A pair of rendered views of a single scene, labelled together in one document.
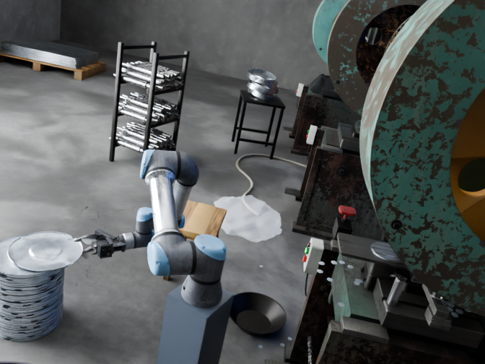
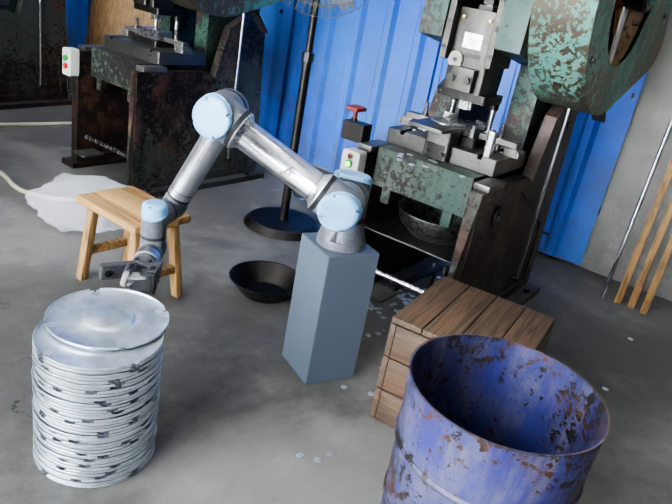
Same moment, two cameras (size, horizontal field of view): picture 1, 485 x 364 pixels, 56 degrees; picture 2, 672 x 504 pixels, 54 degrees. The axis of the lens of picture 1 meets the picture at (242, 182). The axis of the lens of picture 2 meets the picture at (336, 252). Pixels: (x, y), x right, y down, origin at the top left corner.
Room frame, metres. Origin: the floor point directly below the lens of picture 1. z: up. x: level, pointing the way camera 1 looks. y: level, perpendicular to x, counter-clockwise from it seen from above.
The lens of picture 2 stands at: (0.43, 1.69, 1.21)
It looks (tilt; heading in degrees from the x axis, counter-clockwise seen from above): 23 degrees down; 300
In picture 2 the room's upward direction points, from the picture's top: 11 degrees clockwise
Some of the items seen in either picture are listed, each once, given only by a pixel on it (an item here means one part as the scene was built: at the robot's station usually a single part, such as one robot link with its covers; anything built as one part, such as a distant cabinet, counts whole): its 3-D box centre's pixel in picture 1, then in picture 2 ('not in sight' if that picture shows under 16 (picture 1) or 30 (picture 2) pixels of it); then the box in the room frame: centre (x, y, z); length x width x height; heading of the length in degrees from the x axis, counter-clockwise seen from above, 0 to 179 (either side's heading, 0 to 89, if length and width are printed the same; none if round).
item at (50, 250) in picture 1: (46, 250); (108, 316); (1.58, 0.75, 0.34); 0.29 x 0.29 x 0.01
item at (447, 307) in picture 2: not in sight; (463, 366); (0.92, -0.05, 0.18); 0.40 x 0.38 x 0.35; 94
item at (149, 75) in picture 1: (147, 106); not in sight; (3.52, 0.87, 0.47); 0.46 x 0.43 x 0.95; 68
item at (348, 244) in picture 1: (369, 264); (437, 140); (1.36, -0.49, 0.72); 0.25 x 0.14 x 0.14; 88
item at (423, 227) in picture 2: not in sight; (437, 223); (1.36, -0.66, 0.36); 0.34 x 0.34 x 0.10
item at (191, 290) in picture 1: (203, 283); (343, 228); (1.36, 0.06, 0.50); 0.15 x 0.15 x 0.10
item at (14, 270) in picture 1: (27, 254); (100, 335); (1.53, 0.81, 0.33); 0.29 x 0.29 x 0.01
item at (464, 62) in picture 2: not in sight; (475, 49); (1.36, -0.62, 1.04); 0.17 x 0.15 x 0.30; 88
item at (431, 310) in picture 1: (437, 297); (502, 138); (1.19, -0.66, 0.76); 0.17 x 0.06 x 0.10; 178
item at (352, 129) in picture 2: (338, 240); (354, 144); (1.68, -0.44, 0.62); 0.10 x 0.06 x 0.20; 178
